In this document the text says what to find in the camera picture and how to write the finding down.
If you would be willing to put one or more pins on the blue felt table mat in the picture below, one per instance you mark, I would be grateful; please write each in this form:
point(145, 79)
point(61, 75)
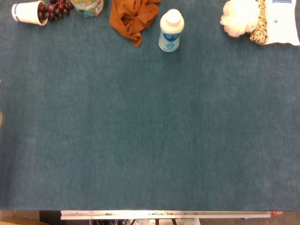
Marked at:
point(150, 122)

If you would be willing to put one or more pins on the white plastic bottle blue label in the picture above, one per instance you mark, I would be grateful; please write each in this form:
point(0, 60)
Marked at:
point(171, 30)

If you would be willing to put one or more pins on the orange brown cloth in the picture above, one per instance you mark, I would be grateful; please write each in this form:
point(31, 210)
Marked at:
point(132, 17)

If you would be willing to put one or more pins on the clear glass jar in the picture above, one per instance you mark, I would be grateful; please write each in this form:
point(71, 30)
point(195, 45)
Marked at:
point(87, 7)

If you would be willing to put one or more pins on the white mesh bath sponge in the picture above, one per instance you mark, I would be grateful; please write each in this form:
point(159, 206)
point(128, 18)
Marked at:
point(237, 18)

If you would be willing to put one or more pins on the dark red grape bunch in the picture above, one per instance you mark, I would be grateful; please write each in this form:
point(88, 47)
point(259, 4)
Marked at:
point(55, 10)

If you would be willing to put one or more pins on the white paper cup blue stripe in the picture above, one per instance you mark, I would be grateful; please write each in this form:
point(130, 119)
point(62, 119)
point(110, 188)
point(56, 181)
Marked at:
point(27, 12)

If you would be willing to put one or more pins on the white plastic package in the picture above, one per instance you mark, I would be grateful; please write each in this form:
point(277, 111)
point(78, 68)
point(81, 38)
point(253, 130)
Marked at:
point(282, 22)

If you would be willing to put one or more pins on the brown cardboard box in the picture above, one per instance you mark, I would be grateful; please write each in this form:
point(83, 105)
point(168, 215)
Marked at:
point(16, 221)

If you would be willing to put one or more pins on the aluminium profile rail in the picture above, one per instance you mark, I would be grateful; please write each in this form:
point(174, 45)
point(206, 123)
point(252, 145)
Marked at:
point(164, 214)

